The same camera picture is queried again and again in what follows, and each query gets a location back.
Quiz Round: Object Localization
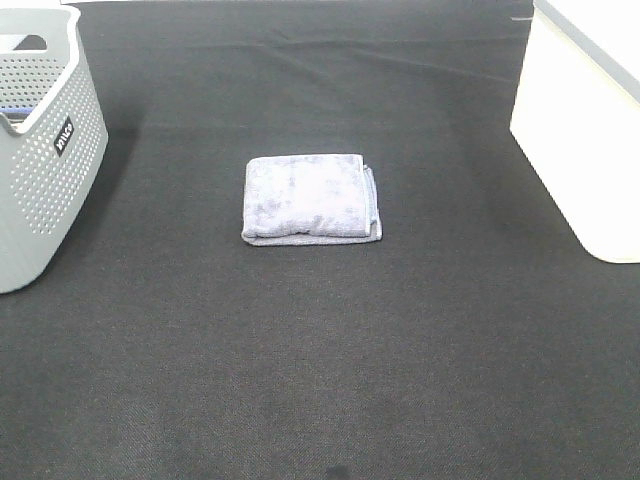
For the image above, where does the lavender towel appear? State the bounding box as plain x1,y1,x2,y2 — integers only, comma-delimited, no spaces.
241,154,383,246

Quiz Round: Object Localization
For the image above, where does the black fabric table mat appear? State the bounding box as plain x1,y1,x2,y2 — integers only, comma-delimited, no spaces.
1,1,639,479

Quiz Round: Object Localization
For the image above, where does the white plastic storage bin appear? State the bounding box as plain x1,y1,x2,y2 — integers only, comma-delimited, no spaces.
510,1,639,264

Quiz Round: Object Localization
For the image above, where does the grey perforated laundry basket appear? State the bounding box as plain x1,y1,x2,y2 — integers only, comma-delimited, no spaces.
1,1,108,293

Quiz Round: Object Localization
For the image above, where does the blue cloth inside basket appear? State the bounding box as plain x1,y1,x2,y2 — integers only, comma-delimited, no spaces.
0,107,33,124

